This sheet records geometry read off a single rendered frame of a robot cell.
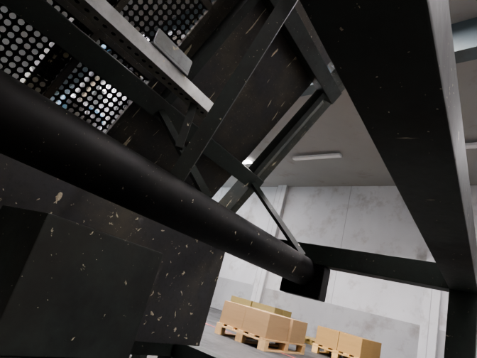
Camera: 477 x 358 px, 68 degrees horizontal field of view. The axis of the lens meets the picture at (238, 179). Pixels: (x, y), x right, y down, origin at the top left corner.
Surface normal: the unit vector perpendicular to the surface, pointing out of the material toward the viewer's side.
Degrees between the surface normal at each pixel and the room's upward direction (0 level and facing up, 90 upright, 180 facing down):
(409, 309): 90
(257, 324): 90
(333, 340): 90
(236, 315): 90
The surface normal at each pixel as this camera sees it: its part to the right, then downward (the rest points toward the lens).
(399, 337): -0.63, -0.40
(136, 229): 0.80, 0.03
